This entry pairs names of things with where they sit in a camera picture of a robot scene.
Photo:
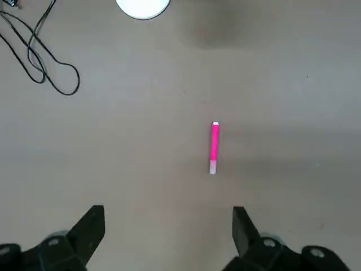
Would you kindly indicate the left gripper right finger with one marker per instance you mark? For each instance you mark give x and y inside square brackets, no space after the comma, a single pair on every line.
[248,240]

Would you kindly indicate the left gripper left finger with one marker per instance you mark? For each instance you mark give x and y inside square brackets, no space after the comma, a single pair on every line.
[79,240]

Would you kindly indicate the pink marker with white end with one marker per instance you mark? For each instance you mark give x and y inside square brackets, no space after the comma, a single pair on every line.
[215,144]

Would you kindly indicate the white desk lamp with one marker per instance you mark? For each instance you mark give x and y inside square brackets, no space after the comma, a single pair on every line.
[144,8]

